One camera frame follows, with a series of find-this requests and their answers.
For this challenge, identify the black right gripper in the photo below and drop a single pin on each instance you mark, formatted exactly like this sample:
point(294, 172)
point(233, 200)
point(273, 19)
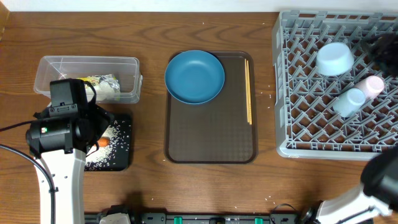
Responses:
point(388, 43)

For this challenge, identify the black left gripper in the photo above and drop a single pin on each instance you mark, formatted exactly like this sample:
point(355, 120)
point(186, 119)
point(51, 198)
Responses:
point(102, 116)

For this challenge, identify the orange carrot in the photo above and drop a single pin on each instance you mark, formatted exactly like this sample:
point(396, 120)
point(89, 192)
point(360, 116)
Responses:
point(103, 142)

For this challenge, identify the white tissue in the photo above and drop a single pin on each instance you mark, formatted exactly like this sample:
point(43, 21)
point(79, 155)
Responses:
point(106, 91)

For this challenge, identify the pink cup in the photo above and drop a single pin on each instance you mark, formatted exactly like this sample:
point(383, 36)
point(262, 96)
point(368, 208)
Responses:
point(371, 86)

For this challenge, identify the white rice pile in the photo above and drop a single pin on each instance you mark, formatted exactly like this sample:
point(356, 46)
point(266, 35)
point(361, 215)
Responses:
point(109, 149)

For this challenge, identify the green snack wrapper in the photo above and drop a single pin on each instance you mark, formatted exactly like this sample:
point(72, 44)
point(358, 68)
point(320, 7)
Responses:
point(95, 80)

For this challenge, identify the light blue small bowl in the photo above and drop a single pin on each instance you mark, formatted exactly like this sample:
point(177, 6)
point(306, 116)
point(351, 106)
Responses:
point(334, 59)

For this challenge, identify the light blue cup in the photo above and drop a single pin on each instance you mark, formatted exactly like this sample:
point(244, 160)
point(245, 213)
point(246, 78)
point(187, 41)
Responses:
point(349, 102)

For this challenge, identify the dark blue bowl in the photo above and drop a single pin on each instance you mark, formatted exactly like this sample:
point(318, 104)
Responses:
point(194, 77)

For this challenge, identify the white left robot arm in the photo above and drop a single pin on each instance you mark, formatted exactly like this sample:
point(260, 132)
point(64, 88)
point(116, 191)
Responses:
point(59, 139)

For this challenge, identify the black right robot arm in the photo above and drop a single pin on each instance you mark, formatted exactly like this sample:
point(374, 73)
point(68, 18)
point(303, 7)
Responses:
point(377, 192)

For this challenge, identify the black waste tray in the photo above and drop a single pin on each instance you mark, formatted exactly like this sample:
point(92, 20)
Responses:
point(121, 155)

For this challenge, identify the grey dishwasher rack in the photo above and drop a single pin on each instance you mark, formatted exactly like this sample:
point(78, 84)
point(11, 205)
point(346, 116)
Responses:
point(305, 124)

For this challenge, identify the clear plastic bin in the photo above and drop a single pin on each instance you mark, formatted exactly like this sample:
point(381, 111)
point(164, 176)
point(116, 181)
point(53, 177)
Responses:
point(125, 69)

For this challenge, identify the brown serving tray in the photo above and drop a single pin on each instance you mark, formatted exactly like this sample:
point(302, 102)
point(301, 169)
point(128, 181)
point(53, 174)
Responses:
point(216, 132)

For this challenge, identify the wooden chopstick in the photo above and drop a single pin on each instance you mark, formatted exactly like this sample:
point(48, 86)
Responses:
point(246, 90)
point(249, 93)

